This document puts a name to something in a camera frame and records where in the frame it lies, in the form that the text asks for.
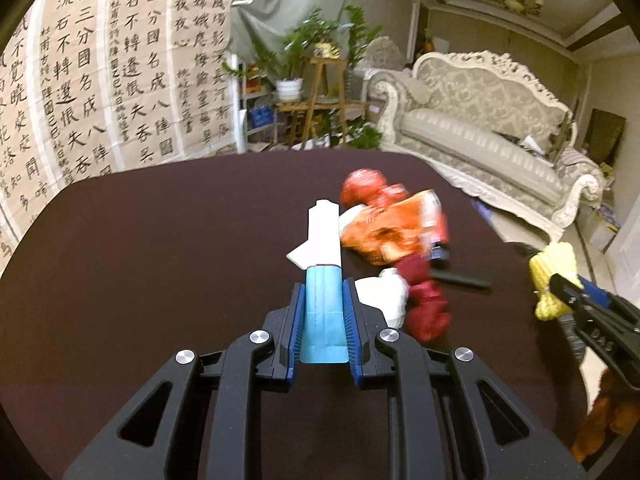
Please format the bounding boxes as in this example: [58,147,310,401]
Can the ornate cream armchair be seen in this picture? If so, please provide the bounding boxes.
[357,37,408,73]

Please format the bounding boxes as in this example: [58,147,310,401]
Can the low green plant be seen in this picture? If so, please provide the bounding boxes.
[350,125,383,150]

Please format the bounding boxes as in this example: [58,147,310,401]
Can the yellow foam net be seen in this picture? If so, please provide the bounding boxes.
[529,241,583,321]

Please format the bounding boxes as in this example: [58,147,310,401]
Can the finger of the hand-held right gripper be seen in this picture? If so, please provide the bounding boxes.
[549,273,614,309]
[559,299,602,334]

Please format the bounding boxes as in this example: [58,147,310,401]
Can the blue toothpaste tube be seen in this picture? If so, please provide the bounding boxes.
[286,199,349,363]

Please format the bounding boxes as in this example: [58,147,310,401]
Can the person's right hand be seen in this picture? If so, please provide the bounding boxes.
[571,366,640,464]

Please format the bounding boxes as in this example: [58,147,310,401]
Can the brown glass bottle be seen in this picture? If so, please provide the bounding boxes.
[431,267,493,290]

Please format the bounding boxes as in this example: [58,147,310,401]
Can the wooden plant stand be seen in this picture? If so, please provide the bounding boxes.
[275,57,371,148]

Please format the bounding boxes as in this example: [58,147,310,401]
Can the white paper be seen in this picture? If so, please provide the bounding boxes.
[356,267,411,328]

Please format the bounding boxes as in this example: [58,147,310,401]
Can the orange plastic bag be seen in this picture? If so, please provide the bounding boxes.
[340,189,446,267]

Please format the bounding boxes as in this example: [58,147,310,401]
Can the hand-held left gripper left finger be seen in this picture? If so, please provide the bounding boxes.
[62,282,307,480]

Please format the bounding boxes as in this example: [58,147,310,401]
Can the leafy green plant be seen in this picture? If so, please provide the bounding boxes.
[282,7,341,61]

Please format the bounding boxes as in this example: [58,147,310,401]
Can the plant in white pot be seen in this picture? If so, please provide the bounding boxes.
[222,50,306,103]

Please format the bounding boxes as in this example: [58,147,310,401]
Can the wooden object on sofa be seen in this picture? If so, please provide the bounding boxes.
[552,100,576,161]

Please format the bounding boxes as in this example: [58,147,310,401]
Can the striped pillow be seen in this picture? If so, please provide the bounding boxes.
[372,71,431,103]

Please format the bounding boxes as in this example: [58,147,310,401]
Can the tall glossy-leaf plant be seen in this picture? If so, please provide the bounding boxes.
[342,5,383,101]

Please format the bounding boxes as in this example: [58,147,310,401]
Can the papers on sofa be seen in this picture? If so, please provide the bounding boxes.
[492,130,546,156]

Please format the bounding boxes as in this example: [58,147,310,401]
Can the storage box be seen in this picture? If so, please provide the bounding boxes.
[580,200,621,251]

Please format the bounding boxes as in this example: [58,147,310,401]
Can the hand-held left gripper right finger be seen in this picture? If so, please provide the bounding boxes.
[341,279,588,480]

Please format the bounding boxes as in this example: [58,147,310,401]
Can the ornate cream sofa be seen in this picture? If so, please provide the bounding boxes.
[367,50,606,243]

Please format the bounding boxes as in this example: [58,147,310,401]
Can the purple cloth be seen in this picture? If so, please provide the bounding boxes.
[470,197,501,226]

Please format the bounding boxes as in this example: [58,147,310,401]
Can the red plastic bag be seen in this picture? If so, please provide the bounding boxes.
[340,169,391,206]

